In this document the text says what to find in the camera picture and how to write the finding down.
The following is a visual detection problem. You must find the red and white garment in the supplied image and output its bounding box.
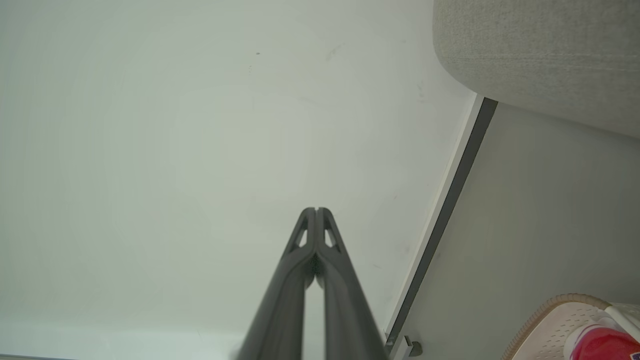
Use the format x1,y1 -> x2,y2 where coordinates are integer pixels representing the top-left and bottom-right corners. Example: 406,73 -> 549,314
564,303 -> 640,360

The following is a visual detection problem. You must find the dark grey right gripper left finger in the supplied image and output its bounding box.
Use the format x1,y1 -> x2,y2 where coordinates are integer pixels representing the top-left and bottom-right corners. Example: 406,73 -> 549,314
234,207 -> 317,360

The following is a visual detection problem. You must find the grey fabric sofa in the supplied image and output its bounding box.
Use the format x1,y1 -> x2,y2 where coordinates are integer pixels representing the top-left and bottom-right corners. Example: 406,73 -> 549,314
432,0 -> 640,140

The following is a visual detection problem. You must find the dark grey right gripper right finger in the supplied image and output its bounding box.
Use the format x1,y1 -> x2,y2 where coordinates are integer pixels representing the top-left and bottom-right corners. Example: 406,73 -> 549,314
316,207 -> 391,360

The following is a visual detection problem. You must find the white and black baseboard strip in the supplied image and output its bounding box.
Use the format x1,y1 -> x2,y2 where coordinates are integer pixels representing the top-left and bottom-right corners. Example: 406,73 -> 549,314
382,94 -> 499,360

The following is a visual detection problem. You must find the white perforated laundry basket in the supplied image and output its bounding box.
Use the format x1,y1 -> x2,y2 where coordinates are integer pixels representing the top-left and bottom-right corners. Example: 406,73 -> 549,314
501,293 -> 640,360

